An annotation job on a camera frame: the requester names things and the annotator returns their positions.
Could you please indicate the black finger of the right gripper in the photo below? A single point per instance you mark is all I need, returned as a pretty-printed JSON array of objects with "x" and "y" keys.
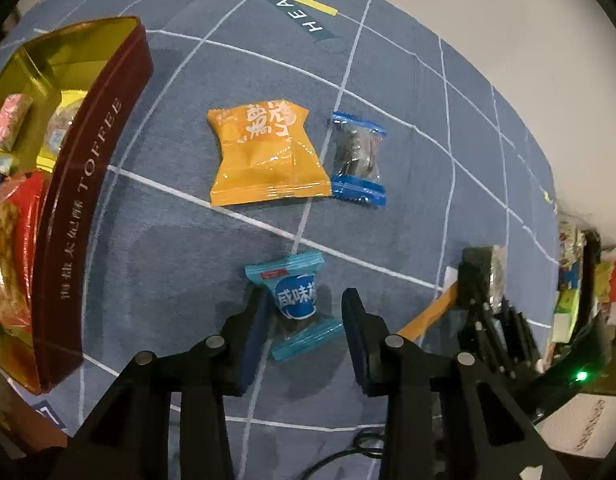
[{"x": 500, "y": 340}]

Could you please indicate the yellow candy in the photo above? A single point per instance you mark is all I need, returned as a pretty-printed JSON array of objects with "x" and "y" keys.
[{"x": 56, "y": 130}]

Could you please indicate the light blue salty candy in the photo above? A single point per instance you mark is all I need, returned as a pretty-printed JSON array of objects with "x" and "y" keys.
[{"x": 292, "y": 281}]

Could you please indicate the gold and maroon toffee tin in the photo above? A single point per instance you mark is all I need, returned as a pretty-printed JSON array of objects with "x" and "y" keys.
[{"x": 109, "y": 59}]

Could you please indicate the clear fried twist snack bag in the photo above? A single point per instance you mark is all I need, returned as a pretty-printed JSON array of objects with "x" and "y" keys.
[{"x": 14, "y": 311}]

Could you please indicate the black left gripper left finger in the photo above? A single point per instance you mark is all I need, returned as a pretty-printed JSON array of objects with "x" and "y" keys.
[{"x": 126, "y": 435}]

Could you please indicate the heart label on cloth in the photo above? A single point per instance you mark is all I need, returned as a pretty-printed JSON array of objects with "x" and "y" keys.
[{"x": 298, "y": 11}]

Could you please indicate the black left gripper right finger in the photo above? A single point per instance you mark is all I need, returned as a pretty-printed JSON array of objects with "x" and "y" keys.
[{"x": 447, "y": 418}]

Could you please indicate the blue checked tablecloth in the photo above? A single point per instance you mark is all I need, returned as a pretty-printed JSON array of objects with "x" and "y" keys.
[{"x": 166, "y": 269}]

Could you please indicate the cluttered shelf items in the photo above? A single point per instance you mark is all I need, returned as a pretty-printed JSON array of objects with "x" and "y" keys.
[{"x": 586, "y": 282}]

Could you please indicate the orange tape strip right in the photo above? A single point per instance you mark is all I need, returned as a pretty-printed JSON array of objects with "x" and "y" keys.
[{"x": 419, "y": 326}]

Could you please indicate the blue ended dark candy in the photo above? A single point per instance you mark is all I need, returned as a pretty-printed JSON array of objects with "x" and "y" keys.
[{"x": 356, "y": 175}]

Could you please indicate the red snack packet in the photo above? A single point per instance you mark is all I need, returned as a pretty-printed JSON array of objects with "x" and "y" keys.
[{"x": 29, "y": 198}]

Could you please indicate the orange snack packet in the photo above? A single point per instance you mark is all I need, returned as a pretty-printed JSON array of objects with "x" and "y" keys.
[{"x": 265, "y": 155}]

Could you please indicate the pink patterned candy block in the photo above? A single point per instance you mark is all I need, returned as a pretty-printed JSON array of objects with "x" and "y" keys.
[{"x": 12, "y": 115}]

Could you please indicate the dark seaweed snack bag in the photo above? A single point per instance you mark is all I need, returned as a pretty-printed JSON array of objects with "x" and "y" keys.
[{"x": 482, "y": 277}]

